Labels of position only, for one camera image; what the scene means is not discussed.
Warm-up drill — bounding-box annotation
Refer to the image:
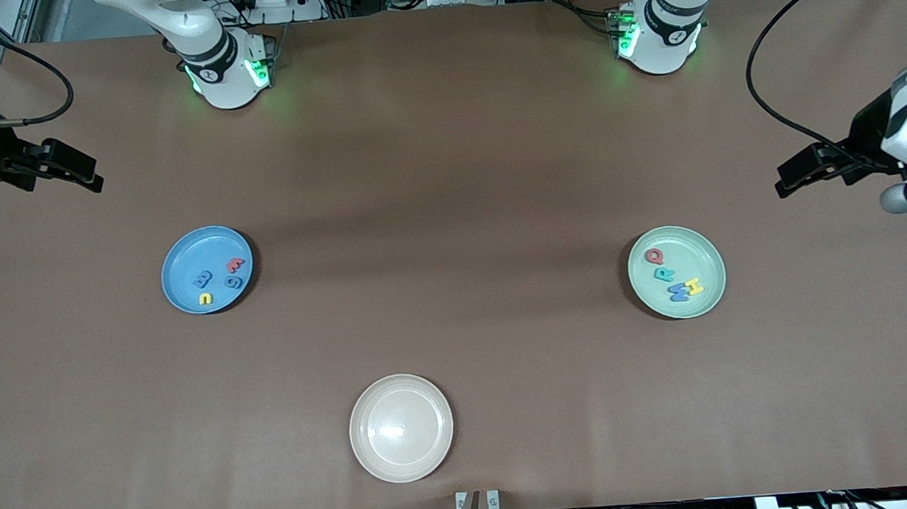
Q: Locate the mint green plate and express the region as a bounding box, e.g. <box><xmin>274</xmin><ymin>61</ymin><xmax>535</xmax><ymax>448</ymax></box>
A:
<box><xmin>625</xmin><ymin>222</ymin><xmax>730</xmax><ymax>323</ymax></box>

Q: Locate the blue plate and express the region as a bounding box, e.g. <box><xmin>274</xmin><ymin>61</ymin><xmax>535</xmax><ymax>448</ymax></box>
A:
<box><xmin>157</xmin><ymin>223</ymin><xmax>259</xmax><ymax>318</ymax></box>

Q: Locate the beige plate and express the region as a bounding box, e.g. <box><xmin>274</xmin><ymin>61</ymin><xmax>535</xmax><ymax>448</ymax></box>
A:
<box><xmin>346</xmin><ymin>370</ymin><xmax>459</xmax><ymax>487</ymax></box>

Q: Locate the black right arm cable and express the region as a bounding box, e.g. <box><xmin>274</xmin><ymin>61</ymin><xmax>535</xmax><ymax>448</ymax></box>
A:
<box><xmin>0</xmin><ymin>33</ymin><xmax>78</xmax><ymax>129</ymax></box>

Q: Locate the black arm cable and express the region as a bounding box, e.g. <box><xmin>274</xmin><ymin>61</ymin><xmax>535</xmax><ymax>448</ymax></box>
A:
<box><xmin>0</xmin><ymin>33</ymin><xmax>78</xmax><ymax>129</ymax></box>
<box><xmin>741</xmin><ymin>0</ymin><xmax>907</xmax><ymax>180</ymax></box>

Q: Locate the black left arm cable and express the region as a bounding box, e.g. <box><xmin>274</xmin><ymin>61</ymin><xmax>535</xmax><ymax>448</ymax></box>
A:
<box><xmin>741</xmin><ymin>0</ymin><xmax>907</xmax><ymax>180</ymax></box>

